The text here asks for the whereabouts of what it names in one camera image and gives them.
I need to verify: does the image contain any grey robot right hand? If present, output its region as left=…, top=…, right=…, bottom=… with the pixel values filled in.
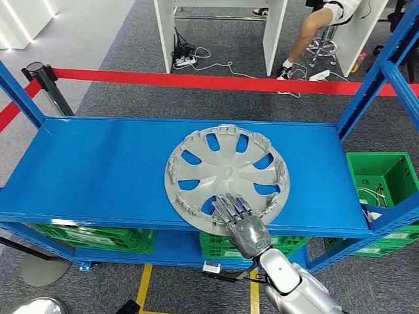
left=212, top=193, right=272, bottom=260

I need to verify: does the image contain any grey plastic wheel hubcap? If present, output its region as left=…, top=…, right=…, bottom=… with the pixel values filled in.
left=164, top=124, right=291, bottom=237

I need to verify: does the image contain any blue metal shelf rack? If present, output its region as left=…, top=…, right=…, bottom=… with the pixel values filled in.
left=0, top=0, right=419, bottom=275

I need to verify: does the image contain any green plastic crate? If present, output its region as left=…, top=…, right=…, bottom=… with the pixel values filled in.
left=199, top=230, right=312, bottom=261
left=346, top=151, right=419, bottom=210
left=31, top=223, right=156, bottom=256
left=324, top=223, right=419, bottom=258

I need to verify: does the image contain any yellow floor tape square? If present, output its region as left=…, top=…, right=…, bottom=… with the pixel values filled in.
left=135, top=264, right=261, bottom=314

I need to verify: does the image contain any white power strip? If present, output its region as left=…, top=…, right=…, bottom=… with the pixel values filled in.
left=172, top=55, right=198, bottom=68
left=308, top=69, right=331, bottom=82

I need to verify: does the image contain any chrome stool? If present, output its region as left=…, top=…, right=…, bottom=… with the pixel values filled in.
left=306, top=26, right=338, bottom=68

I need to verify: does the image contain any person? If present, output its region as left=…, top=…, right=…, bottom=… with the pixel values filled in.
left=252, top=0, right=362, bottom=82

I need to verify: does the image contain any orange small object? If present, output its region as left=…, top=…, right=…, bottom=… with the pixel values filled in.
left=350, top=50, right=367, bottom=74

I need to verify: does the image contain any black office chair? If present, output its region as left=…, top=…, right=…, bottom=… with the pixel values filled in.
left=372, top=0, right=419, bottom=83

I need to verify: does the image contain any white glossy plinth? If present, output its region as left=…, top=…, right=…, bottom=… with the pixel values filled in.
left=0, top=0, right=60, bottom=50

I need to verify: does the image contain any black right camera bracket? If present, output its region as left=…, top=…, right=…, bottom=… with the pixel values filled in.
left=202, top=265, right=274, bottom=288

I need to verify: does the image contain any black camera bracket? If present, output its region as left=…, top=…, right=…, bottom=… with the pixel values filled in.
left=115, top=300, right=141, bottom=314
left=202, top=265, right=274, bottom=288

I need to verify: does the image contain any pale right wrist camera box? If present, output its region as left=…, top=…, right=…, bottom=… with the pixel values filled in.
left=202, top=260, right=222, bottom=275

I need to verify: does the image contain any white cable bundle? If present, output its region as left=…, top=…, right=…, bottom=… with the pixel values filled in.
left=357, top=184, right=387, bottom=209

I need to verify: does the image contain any black left camera bracket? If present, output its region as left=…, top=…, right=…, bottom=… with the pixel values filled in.
left=115, top=300, right=141, bottom=314

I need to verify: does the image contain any black cable bundle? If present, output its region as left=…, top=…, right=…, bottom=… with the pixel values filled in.
left=170, top=26, right=197, bottom=61

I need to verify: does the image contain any black stanchion post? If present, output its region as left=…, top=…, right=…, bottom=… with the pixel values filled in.
left=20, top=61, right=75, bottom=118
left=0, top=235, right=72, bottom=288

